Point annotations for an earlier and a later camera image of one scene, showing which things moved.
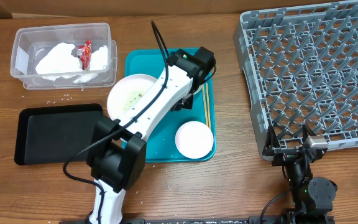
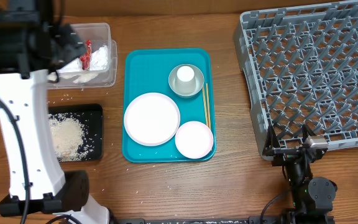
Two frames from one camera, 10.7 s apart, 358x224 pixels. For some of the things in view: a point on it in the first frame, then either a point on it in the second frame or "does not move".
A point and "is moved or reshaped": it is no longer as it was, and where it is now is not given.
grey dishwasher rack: (314, 65) does not move
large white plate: (127, 90) is moved or reshaped
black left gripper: (187, 102) → (70, 42)
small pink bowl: (194, 140) does not move
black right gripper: (271, 149) does not move
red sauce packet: (85, 52) does not move
